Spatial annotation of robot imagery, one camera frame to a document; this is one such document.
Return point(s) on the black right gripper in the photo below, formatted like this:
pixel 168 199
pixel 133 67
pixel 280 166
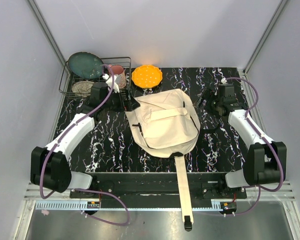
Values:
pixel 199 102

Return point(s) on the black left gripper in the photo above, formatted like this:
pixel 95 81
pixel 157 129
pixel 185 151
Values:
pixel 130 105

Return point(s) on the cream canvas backpack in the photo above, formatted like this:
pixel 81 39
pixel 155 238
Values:
pixel 166 125

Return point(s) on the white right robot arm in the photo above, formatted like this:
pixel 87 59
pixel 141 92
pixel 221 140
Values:
pixel 265 163

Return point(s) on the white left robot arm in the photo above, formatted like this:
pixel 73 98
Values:
pixel 49 167

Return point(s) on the yellow polka dot plate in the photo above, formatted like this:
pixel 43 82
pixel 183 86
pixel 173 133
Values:
pixel 147 76

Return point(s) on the pink ghost pattern mug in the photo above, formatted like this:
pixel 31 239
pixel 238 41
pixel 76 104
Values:
pixel 119 76

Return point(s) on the speckled beige plate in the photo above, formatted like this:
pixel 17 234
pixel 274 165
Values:
pixel 82 88

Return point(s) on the dark teal plate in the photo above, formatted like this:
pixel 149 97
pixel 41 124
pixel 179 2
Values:
pixel 85 65

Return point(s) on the grey wire dish rack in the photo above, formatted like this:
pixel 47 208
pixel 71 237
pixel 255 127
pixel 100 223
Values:
pixel 72 78

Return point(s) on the aluminium front rail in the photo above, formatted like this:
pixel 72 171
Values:
pixel 284 194

